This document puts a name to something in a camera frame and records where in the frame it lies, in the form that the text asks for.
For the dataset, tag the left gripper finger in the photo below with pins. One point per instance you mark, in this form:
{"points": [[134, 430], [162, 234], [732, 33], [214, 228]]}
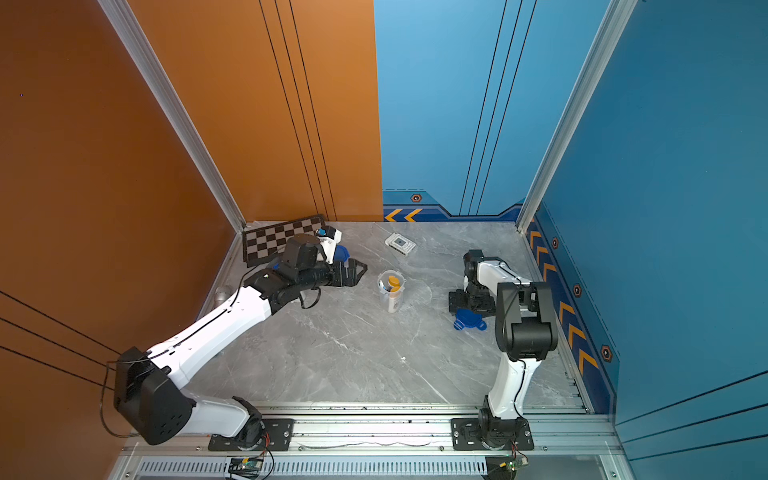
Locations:
{"points": [[351, 280], [355, 268]]}

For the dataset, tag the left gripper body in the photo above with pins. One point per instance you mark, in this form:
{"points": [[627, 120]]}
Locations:
{"points": [[322, 275]]}

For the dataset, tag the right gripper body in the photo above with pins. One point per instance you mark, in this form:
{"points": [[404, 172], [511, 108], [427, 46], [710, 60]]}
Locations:
{"points": [[474, 298]]}

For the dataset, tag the blue lid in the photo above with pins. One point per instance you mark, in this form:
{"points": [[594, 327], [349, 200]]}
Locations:
{"points": [[469, 321]]}

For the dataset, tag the clear cup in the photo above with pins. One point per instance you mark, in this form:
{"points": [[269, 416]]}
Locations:
{"points": [[391, 302], [341, 254]]}

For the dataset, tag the white lotion bottle horizontal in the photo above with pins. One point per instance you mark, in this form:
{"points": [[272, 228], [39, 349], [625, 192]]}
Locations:
{"points": [[394, 283]]}

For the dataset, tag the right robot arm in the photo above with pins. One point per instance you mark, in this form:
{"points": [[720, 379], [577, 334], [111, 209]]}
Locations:
{"points": [[525, 331]]}

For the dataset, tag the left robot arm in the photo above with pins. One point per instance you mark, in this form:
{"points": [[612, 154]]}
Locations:
{"points": [[150, 390]]}

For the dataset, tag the black white checkerboard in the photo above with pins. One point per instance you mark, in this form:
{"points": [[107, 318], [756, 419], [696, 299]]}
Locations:
{"points": [[261, 244]]}

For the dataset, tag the silver metal cylinder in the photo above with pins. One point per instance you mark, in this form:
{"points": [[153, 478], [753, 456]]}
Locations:
{"points": [[222, 294]]}

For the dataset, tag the right green circuit board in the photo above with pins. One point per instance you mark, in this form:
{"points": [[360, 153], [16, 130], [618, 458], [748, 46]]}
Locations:
{"points": [[504, 468]]}

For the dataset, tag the green circuit board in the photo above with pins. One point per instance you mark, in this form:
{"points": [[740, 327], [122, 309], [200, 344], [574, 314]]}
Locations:
{"points": [[504, 468], [245, 468]]}

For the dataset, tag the left green circuit board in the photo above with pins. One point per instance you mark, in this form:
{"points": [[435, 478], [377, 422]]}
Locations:
{"points": [[245, 468]]}

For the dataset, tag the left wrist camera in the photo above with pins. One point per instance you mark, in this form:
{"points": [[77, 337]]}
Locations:
{"points": [[329, 238]]}

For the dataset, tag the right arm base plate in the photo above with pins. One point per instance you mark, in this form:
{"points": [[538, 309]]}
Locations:
{"points": [[473, 434]]}

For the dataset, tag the aluminium rail frame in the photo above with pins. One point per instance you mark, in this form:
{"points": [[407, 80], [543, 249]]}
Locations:
{"points": [[390, 441]]}

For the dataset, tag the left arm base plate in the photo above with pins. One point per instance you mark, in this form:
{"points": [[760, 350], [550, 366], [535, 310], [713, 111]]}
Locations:
{"points": [[274, 434]]}

